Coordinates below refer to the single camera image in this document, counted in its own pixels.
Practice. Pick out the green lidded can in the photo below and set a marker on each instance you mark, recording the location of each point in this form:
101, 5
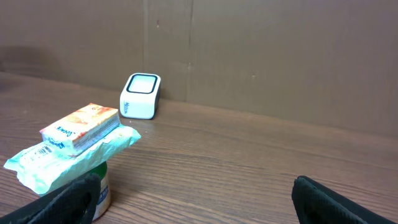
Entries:
104, 200

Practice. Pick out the white barcode scanner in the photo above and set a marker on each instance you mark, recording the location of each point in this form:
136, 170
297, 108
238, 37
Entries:
140, 96

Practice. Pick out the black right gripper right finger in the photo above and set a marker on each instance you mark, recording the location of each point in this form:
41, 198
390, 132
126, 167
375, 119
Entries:
316, 204

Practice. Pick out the orange tissue pack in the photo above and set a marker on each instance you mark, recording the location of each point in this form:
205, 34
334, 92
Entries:
76, 132

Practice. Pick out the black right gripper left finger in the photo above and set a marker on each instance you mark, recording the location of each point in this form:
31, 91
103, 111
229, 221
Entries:
74, 203

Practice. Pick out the teal snack bag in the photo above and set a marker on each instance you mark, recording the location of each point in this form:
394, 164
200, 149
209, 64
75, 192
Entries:
44, 169

